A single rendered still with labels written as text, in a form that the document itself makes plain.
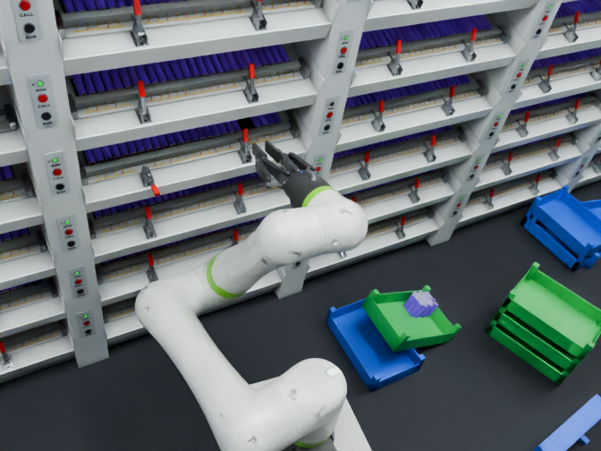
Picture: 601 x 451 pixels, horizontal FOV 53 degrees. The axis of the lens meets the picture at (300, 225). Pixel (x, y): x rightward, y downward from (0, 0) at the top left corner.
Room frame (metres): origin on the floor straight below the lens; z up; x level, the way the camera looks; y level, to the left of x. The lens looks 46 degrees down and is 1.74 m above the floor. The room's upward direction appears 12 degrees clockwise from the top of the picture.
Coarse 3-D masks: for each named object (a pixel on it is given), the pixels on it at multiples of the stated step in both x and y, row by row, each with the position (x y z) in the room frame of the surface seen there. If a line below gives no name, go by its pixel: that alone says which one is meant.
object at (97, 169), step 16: (256, 128) 1.32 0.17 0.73; (272, 128) 1.33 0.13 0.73; (288, 128) 1.36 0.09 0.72; (192, 144) 1.20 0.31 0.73; (208, 144) 1.22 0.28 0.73; (224, 144) 1.25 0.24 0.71; (112, 160) 1.08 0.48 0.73; (128, 160) 1.09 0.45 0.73; (144, 160) 1.11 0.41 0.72; (112, 176) 1.05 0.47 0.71
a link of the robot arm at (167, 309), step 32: (160, 288) 0.85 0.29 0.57; (192, 288) 0.88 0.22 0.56; (160, 320) 0.77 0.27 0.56; (192, 320) 0.78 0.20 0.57; (192, 352) 0.69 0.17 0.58; (192, 384) 0.63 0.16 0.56; (224, 384) 0.62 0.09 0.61; (224, 416) 0.55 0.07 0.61; (256, 416) 0.55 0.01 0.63; (288, 416) 0.57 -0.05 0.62; (224, 448) 0.50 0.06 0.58; (256, 448) 0.50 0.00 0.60
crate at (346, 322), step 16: (352, 304) 1.33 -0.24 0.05; (336, 320) 1.28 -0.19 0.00; (352, 320) 1.29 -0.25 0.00; (368, 320) 1.31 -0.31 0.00; (336, 336) 1.21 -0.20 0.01; (352, 336) 1.22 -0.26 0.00; (368, 336) 1.24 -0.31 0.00; (352, 352) 1.13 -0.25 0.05; (368, 352) 1.18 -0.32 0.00; (384, 352) 1.19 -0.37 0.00; (400, 352) 1.20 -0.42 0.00; (416, 352) 1.18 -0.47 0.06; (368, 368) 1.11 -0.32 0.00; (384, 368) 1.13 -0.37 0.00; (400, 368) 1.14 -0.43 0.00; (416, 368) 1.13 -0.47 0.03; (368, 384) 1.04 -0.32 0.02; (384, 384) 1.06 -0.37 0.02
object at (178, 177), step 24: (288, 120) 1.38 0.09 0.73; (240, 144) 1.27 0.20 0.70; (288, 144) 1.32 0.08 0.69; (168, 168) 1.13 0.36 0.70; (192, 168) 1.15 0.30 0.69; (216, 168) 1.17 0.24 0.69; (240, 168) 1.20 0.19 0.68; (96, 192) 1.00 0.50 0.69; (120, 192) 1.02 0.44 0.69; (144, 192) 1.05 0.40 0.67; (168, 192) 1.10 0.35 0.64
